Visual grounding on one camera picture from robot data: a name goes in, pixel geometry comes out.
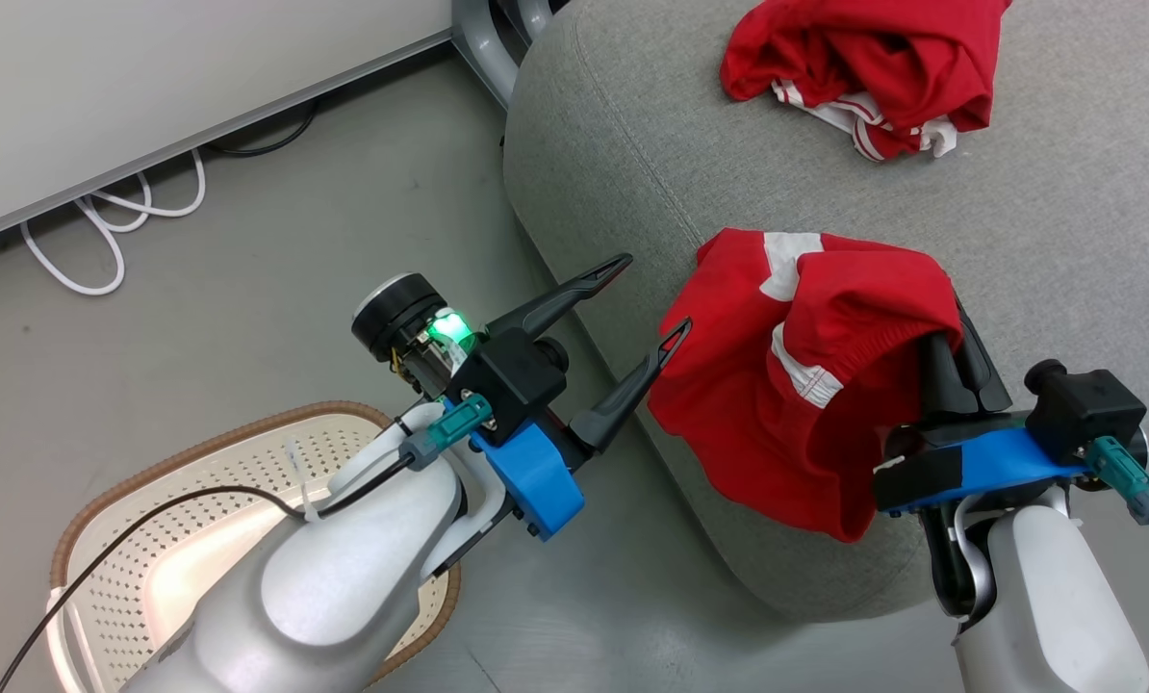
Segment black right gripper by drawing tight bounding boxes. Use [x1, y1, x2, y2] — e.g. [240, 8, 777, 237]
[873, 300, 1030, 513]

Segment white zip tie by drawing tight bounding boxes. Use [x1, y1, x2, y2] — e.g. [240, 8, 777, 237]
[284, 438, 323, 524]

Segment white partition panel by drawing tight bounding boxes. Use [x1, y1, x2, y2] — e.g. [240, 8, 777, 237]
[0, 0, 455, 249]

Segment dark floor cable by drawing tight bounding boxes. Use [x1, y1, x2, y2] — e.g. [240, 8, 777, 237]
[204, 96, 320, 158]

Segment white floor cable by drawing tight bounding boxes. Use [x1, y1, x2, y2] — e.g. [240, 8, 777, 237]
[19, 147, 208, 296]

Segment red jersey with white trim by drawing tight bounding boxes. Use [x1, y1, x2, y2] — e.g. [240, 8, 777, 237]
[721, 0, 1013, 163]

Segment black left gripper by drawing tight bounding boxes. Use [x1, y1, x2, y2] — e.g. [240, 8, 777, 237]
[351, 253, 694, 455]

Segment grey fabric seat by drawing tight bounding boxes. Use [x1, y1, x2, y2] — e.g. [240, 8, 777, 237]
[502, 0, 1149, 622]

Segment white basket with brown rim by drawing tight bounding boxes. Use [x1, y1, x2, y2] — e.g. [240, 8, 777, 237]
[47, 400, 462, 693]

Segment red shorts with white stripe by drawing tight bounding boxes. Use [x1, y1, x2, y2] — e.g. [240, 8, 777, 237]
[647, 228, 965, 543]

